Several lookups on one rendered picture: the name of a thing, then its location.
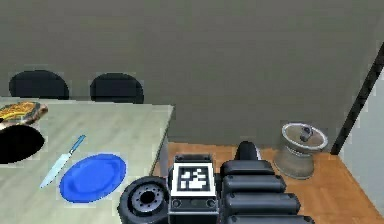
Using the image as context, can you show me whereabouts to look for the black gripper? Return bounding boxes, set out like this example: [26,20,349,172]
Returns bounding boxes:
[117,176,170,224]

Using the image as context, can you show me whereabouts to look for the black round chair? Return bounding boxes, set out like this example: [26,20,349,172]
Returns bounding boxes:
[8,69,70,101]
[89,72,145,105]

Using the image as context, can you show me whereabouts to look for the blue plate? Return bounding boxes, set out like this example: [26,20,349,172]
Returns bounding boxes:
[59,152,128,204]

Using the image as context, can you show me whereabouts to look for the pale wooden table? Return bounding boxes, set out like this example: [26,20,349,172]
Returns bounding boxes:
[0,96,176,224]

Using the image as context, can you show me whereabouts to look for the black bowl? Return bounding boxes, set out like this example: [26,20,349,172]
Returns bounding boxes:
[0,124,46,165]

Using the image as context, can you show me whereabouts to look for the brown bread on plate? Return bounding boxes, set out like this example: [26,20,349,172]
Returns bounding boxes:
[0,101,49,131]

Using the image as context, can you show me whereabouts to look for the grey bin with lid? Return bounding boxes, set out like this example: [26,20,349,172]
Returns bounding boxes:
[273,122,329,181]

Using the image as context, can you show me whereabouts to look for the blue handled knife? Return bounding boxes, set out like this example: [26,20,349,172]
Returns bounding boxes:
[39,134,87,189]

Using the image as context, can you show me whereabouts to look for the black door frame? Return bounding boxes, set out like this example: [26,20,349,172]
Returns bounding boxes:
[329,41,384,156]

